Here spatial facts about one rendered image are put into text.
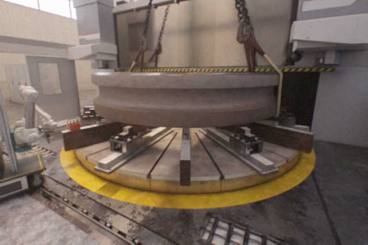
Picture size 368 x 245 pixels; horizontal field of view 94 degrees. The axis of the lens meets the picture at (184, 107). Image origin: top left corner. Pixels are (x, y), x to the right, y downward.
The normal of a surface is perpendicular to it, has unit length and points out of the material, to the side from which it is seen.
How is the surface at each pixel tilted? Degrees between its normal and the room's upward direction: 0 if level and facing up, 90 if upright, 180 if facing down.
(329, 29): 90
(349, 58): 90
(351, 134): 90
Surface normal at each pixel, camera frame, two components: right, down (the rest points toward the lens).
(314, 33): -0.46, 0.18
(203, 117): 0.11, 0.20
